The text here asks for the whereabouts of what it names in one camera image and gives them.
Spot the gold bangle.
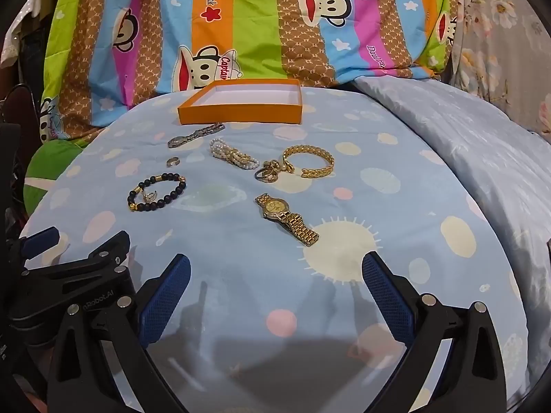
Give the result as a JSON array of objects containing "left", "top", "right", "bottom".
[{"left": 282, "top": 145, "right": 335, "bottom": 179}]

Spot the light blue quilt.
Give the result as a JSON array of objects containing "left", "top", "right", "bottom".
[{"left": 353, "top": 69, "right": 551, "bottom": 413}]

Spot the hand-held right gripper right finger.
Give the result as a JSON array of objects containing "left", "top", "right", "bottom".
[{"left": 362, "top": 250, "right": 509, "bottom": 413}]

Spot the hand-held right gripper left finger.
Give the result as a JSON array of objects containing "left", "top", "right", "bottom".
[{"left": 45, "top": 253, "right": 192, "bottom": 413}]

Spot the gold wristwatch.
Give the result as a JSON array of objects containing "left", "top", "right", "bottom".
[{"left": 255, "top": 193, "right": 320, "bottom": 247}]

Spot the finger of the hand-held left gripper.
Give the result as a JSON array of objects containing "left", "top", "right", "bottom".
[
  {"left": 23, "top": 230, "right": 132, "bottom": 310},
  {"left": 9, "top": 226, "right": 61, "bottom": 267}
]

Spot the blue polka dot sheet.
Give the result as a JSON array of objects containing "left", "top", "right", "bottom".
[{"left": 19, "top": 82, "right": 530, "bottom": 413}]

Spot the striped cartoon monkey blanket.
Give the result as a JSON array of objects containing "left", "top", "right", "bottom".
[{"left": 39, "top": 0, "right": 459, "bottom": 142}]

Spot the small gold charm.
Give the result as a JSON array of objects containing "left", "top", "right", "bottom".
[{"left": 167, "top": 123, "right": 226, "bottom": 150}]

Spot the orange cardboard box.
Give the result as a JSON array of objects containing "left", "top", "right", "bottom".
[{"left": 177, "top": 79, "right": 303, "bottom": 125}]

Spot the green pillow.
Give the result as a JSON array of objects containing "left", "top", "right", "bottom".
[{"left": 23, "top": 140, "right": 87, "bottom": 216}]

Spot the dark cloth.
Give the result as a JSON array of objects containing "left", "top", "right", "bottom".
[{"left": 0, "top": 0, "right": 56, "bottom": 224}]

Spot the black bead bracelet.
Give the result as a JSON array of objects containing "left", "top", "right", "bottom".
[{"left": 127, "top": 173, "right": 187, "bottom": 213}]

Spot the grey floral cloth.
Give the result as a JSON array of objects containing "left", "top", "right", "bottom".
[{"left": 450, "top": 0, "right": 551, "bottom": 134}]

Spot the gold and black ring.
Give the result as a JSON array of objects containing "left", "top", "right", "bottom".
[{"left": 254, "top": 160, "right": 295, "bottom": 184}]

